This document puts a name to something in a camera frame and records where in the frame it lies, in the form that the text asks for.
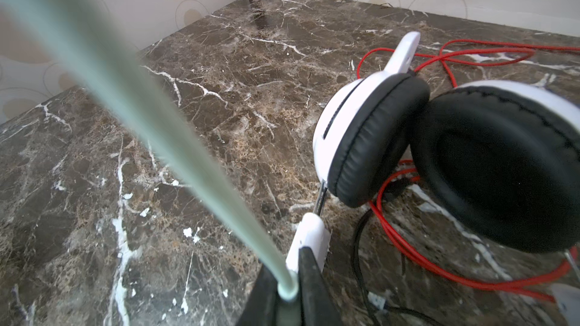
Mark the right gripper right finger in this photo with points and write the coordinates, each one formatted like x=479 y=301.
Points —
x=317 y=306

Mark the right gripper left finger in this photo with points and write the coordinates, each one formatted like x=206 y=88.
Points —
x=263 y=304

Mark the white black headphones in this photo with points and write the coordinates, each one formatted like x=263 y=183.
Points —
x=502 y=156

